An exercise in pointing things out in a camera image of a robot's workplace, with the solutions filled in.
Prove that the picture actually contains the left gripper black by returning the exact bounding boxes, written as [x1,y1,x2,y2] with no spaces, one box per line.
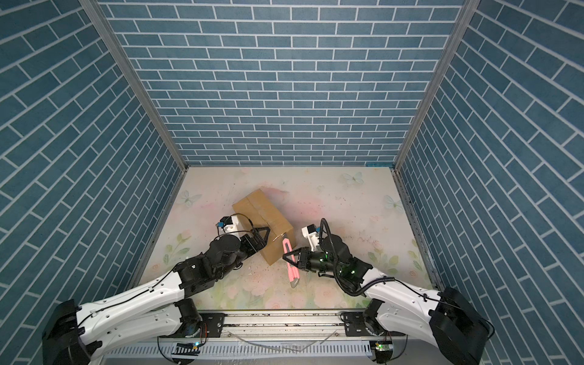
[216,227,272,281]

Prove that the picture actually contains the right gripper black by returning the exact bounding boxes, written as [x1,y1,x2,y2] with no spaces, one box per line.
[282,246,343,275]

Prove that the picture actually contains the pink utility knife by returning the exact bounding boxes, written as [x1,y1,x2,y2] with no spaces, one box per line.
[282,234,300,288]

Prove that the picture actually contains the brown cardboard express box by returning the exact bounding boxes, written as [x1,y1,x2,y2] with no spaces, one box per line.
[232,189,297,266]

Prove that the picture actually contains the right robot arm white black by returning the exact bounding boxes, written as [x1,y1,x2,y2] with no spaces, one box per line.
[283,232,494,364]

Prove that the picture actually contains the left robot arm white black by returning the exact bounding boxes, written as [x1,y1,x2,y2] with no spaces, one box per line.
[42,227,270,364]

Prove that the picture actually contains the right controller board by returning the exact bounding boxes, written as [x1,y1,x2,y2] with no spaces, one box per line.
[370,341,394,364]

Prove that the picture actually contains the controller board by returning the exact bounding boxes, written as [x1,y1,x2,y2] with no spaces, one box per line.
[171,342,201,364]
[370,341,394,364]

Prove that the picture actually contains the left controller board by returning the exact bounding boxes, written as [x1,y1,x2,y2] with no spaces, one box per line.
[171,342,201,364]

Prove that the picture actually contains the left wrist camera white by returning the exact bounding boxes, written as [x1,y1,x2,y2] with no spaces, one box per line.
[216,214,240,235]

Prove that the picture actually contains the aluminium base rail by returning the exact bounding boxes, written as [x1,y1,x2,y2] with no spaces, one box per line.
[95,302,400,356]

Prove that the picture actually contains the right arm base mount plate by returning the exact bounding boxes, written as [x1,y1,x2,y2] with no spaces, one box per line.
[339,310,387,337]

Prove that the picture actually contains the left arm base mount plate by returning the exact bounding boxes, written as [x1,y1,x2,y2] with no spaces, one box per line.
[179,312,226,339]

